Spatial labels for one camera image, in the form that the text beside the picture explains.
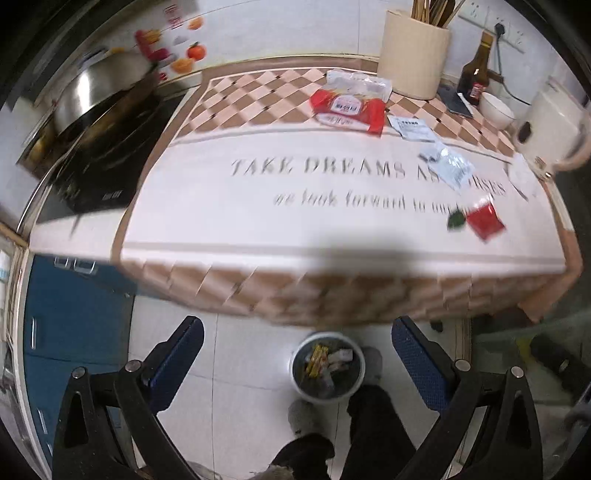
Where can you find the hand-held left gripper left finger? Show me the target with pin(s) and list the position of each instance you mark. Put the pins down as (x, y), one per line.
(179, 362)

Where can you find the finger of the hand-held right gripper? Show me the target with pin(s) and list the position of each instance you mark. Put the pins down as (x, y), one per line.
(551, 353)

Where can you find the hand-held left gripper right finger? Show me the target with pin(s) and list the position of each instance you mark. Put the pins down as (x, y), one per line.
(416, 364)

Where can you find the white trash bin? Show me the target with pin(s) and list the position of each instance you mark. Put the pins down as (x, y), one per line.
(304, 392)

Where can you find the grey slipper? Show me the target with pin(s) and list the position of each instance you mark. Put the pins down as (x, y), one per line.
(302, 417)
(373, 364)

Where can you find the person's black trouser legs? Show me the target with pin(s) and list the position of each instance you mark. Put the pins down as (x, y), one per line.
(374, 429)

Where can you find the yellow wrapper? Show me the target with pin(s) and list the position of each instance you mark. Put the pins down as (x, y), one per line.
(316, 360)

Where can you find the blue cabinet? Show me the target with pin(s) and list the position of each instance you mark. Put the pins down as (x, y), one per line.
(74, 323)

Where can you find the small red sachet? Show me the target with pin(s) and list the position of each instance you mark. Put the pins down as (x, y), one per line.
(485, 219)

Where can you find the small green wrapper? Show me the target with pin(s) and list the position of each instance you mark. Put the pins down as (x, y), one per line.
(456, 219)

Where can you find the checkered pink tablecloth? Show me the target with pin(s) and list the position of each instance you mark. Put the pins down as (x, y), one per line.
(277, 221)

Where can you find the silver foil packet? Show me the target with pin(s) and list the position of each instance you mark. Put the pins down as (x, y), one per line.
(448, 167)

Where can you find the black induction cooker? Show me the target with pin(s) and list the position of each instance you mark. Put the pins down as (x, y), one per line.
(106, 175)

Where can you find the white electric kettle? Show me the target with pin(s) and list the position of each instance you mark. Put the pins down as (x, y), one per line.
(551, 124)

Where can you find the white flat sachet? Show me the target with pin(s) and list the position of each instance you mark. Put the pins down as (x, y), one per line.
(411, 128)

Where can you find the white bowl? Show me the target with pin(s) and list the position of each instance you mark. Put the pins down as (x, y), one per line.
(496, 110)

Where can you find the red snack packet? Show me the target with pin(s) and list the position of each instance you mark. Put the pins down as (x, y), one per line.
(346, 113)

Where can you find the dark smartphone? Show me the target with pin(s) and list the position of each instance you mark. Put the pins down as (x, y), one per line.
(455, 101)

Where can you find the clear plastic bag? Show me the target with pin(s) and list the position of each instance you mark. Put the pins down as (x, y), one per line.
(360, 83)

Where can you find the steel wok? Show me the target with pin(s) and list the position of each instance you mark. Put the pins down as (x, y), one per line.
(92, 87)

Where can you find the dark sauce bottle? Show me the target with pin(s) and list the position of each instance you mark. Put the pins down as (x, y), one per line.
(475, 74)

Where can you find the cream chopstick holder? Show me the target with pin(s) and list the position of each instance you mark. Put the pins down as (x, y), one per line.
(413, 57)

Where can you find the bundle of wooden chopsticks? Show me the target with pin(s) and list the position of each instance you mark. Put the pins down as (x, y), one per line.
(436, 11)

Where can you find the fruit wall sticker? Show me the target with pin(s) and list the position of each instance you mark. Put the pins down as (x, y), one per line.
(182, 50)

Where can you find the white wall socket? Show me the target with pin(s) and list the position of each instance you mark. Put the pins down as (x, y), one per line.
(510, 34)

